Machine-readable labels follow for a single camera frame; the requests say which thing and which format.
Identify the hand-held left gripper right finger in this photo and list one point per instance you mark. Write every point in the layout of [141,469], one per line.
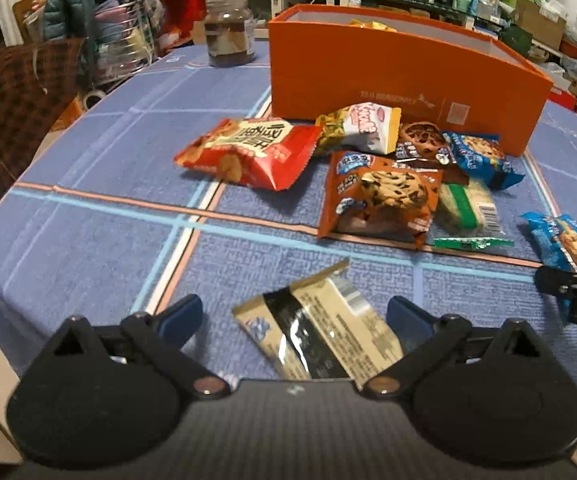
[408,322]

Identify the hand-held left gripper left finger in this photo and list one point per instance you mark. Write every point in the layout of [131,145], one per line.
[181,317]

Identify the blue cookie packet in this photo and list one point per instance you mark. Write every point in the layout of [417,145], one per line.
[483,157]
[573,242]

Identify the beige black snack bar packet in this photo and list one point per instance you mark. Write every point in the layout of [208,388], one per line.
[318,325]

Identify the green cracker packet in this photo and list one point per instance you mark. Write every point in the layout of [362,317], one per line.
[468,210]

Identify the dark brown cookie packet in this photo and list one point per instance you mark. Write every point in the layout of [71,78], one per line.
[423,145]

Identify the orange cardboard box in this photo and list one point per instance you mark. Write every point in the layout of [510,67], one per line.
[368,75]

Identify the large brown cookie packet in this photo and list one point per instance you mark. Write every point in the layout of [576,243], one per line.
[383,195]

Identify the red snack packet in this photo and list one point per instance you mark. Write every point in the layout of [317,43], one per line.
[253,152]

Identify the white yellow snack packet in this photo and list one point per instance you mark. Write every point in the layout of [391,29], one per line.
[363,127]

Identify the tape roll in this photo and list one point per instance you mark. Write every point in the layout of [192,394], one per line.
[93,99]

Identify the brown cardboard box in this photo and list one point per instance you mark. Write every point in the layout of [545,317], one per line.
[541,22]

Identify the glass jar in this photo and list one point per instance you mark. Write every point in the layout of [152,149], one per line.
[228,30]

